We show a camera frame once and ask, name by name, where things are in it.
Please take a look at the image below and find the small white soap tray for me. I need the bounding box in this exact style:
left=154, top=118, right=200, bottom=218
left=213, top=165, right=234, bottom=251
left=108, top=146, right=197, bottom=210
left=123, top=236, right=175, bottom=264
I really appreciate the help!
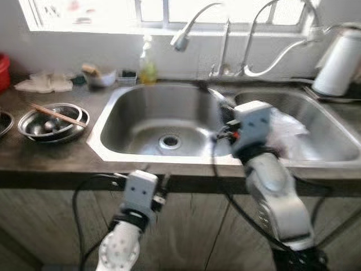
left=117, top=71, right=139, bottom=85

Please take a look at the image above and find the steel gooseneck faucet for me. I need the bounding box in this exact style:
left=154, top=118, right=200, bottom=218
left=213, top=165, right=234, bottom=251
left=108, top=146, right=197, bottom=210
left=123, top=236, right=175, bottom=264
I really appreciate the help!
left=241, top=0, right=319, bottom=77

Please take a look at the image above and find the yellow-green dish soap bottle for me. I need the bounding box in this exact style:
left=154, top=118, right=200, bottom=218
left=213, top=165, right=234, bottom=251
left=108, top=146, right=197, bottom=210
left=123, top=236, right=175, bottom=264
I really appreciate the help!
left=139, top=35, right=159, bottom=85

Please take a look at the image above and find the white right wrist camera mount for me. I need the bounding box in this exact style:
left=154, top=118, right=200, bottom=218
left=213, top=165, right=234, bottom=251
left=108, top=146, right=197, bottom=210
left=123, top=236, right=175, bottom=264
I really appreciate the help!
left=230, top=100, right=273, bottom=150

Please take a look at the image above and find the grey wood cabinet door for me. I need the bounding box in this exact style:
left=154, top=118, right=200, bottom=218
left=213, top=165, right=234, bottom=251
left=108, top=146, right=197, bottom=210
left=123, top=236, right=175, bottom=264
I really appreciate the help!
left=0, top=189, right=229, bottom=271
left=206, top=195, right=361, bottom=271

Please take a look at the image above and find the white crumpled cloth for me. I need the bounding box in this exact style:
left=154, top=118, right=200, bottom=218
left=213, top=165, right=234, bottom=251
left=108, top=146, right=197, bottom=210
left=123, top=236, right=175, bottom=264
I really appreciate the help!
left=14, top=72, right=74, bottom=94

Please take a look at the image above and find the clear plastic bag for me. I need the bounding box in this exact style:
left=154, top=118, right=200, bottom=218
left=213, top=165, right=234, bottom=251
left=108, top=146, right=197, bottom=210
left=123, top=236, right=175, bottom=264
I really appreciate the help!
left=265, top=107, right=311, bottom=161

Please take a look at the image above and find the white framed window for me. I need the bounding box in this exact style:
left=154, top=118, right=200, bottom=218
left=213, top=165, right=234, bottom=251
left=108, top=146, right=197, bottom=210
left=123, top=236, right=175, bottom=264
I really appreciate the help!
left=17, top=0, right=319, bottom=36

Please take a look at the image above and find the red plastic basin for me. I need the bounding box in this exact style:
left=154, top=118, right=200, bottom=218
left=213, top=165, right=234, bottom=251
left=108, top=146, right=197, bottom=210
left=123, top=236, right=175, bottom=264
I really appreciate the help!
left=0, top=53, right=12, bottom=93

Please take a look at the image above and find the yellow-brown sponge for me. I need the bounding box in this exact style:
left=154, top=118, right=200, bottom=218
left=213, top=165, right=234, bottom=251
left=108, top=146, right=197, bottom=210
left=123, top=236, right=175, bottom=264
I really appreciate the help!
left=81, top=63, right=102, bottom=77

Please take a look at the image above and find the small white bowl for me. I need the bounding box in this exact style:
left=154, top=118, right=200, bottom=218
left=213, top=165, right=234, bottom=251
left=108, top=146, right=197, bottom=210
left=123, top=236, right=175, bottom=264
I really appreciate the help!
left=85, top=68, right=117, bottom=88

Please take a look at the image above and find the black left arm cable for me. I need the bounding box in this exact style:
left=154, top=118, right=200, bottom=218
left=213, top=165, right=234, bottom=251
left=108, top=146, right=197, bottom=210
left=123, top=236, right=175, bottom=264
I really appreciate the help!
left=72, top=172, right=127, bottom=271

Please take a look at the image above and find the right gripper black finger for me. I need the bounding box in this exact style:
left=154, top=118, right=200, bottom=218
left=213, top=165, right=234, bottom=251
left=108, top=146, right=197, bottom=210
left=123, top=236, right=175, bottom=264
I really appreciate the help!
left=212, top=96, right=232, bottom=120

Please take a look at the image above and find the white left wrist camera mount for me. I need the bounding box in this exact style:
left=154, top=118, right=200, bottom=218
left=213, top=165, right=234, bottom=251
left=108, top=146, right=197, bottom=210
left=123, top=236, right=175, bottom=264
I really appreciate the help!
left=122, top=171, right=160, bottom=218

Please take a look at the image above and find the stainless steel double sink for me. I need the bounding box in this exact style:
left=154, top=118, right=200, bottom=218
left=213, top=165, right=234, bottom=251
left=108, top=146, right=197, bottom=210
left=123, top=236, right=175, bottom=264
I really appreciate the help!
left=86, top=79, right=361, bottom=167

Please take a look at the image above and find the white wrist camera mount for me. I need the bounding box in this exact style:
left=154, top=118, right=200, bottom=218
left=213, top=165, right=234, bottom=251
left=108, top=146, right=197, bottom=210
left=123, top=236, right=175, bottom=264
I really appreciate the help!
left=230, top=100, right=273, bottom=150
left=122, top=171, right=160, bottom=218

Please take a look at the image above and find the white water hose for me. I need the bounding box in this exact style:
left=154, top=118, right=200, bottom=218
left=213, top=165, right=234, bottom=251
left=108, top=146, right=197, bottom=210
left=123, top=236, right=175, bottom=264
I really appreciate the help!
left=243, top=23, right=361, bottom=78

